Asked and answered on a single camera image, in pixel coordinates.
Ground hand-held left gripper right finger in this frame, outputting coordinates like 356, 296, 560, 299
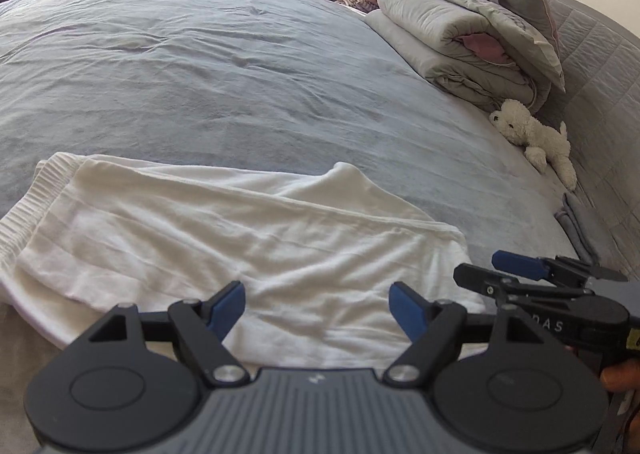
389, 282, 556, 385

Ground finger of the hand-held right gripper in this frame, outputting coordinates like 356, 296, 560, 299
453, 263, 591, 307
491, 250, 628, 285

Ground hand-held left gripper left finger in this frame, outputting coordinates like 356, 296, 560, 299
90, 281, 250, 385

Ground white pants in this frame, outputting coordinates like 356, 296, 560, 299
0, 152, 488, 355

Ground person's right hand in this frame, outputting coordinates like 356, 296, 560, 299
600, 361, 640, 392

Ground folded grey cloth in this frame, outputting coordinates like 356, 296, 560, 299
555, 191, 601, 262

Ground white plush dog toy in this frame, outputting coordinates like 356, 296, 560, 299
489, 99, 578, 192

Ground grey quilted headboard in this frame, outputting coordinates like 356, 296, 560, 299
542, 0, 640, 280

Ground grey pillow with logo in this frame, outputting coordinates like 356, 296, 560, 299
390, 0, 567, 94

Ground grey bed sheet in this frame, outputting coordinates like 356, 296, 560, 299
0, 0, 601, 454

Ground folded grey quilt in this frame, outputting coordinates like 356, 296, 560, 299
365, 0, 548, 114

